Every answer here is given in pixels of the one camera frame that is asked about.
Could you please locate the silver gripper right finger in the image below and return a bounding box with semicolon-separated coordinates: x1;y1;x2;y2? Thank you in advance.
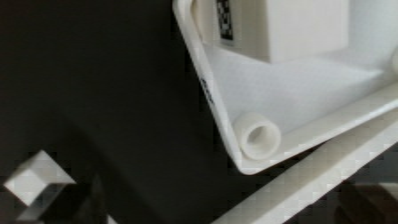
334;182;398;224

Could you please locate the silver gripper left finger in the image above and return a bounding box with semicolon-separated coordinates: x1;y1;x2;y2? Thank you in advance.
15;183;109;224

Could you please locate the white desk leg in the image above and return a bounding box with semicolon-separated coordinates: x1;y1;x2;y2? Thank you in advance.
194;0;350;63
4;151;75;205

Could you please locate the white U-shaped obstacle frame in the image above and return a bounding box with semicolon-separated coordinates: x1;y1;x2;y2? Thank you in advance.
212;109;398;224

